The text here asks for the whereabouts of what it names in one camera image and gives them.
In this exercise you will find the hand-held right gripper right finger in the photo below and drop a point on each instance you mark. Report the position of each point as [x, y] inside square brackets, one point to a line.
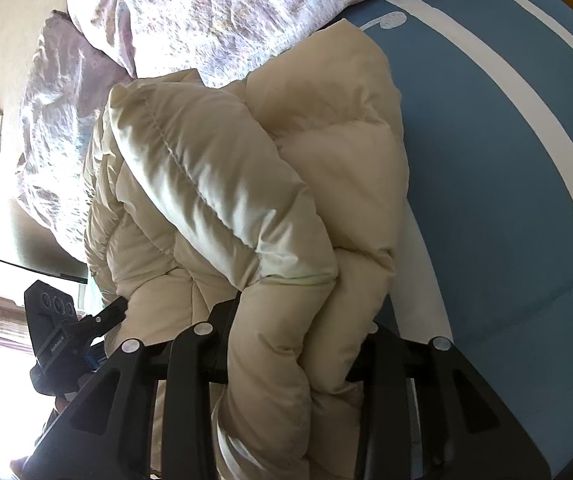
[381, 355]

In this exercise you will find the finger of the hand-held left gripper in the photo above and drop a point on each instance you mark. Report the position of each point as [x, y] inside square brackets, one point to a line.
[104, 316]
[95, 362]

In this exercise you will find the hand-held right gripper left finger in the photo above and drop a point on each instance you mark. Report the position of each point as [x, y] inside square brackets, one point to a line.
[216, 345]

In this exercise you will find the cream down jacket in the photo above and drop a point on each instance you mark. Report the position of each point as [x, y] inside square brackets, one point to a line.
[266, 160]

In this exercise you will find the blue striped bed sheet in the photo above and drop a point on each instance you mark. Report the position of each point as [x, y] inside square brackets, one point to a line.
[491, 185]

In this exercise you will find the pink floral duvet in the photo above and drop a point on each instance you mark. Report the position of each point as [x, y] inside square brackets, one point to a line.
[226, 10]

